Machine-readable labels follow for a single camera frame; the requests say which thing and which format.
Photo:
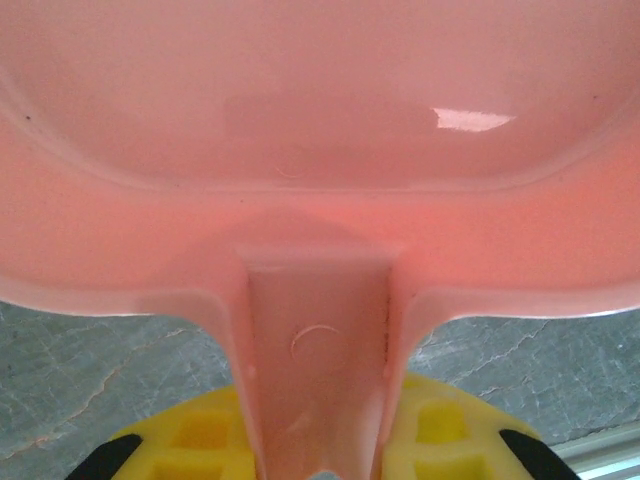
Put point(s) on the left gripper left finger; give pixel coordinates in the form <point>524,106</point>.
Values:
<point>200,440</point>

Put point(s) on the pink plastic dustpan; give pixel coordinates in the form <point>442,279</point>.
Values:
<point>320,150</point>

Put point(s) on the wide aluminium mounting rail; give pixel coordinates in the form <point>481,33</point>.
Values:
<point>610,447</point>

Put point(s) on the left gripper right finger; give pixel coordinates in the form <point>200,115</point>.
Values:
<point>440,430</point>

